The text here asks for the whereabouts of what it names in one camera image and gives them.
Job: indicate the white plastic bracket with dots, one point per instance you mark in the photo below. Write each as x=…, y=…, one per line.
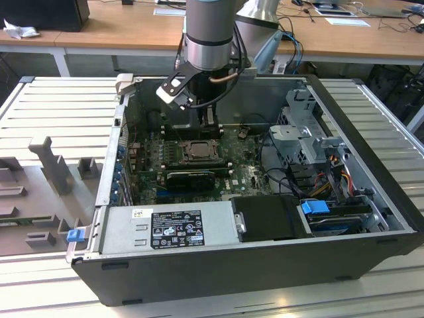
x=126, y=83

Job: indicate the black PC case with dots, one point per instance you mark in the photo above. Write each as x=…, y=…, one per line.
x=232, y=275

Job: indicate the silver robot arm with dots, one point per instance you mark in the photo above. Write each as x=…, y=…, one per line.
x=208, y=33

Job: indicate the hard disk in blue carrier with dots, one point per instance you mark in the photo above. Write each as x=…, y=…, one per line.
x=313, y=208

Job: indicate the black box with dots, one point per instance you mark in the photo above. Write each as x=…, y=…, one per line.
x=43, y=15

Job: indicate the black camera bracket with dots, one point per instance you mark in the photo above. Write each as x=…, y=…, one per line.
x=180, y=77

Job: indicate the silver power supply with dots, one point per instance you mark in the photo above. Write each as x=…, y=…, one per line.
x=119, y=228

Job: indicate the black office chair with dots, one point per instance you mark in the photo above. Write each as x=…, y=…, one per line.
x=391, y=89

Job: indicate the silver CPU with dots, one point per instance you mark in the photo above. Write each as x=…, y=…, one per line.
x=199, y=149

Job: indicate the pale blue teach pendant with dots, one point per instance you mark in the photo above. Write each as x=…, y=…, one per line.
x=268, y=49

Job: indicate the CPU socket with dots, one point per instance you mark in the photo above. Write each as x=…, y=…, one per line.
x=198, y=160

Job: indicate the white paper sheet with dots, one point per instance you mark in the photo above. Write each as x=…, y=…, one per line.
x=348, y=22
x=169, y=12

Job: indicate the coin cell battery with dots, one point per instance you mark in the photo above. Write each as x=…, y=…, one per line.
x=243, y=133

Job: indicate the blue expansion slot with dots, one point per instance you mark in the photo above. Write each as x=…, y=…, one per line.
x=162, y=192

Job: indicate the crumpled white paper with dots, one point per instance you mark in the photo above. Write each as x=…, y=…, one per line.
x=20, y=30

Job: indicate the gray parts rack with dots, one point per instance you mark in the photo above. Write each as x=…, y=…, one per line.
x=33, y=185

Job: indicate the wooden desk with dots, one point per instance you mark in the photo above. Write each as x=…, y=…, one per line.
x=116, y=30

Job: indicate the green motherboard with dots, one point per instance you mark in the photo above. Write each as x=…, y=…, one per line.
x=245, y=172

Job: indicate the silver drive cage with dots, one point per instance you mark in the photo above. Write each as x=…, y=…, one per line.
x=288, y=134

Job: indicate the black plastic shroud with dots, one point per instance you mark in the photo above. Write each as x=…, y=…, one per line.
x=268, y=218

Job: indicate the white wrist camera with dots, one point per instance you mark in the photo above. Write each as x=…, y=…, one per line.
x=172, y=94

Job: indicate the blue plastic latch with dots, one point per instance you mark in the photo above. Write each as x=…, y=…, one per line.
x=75, y=236

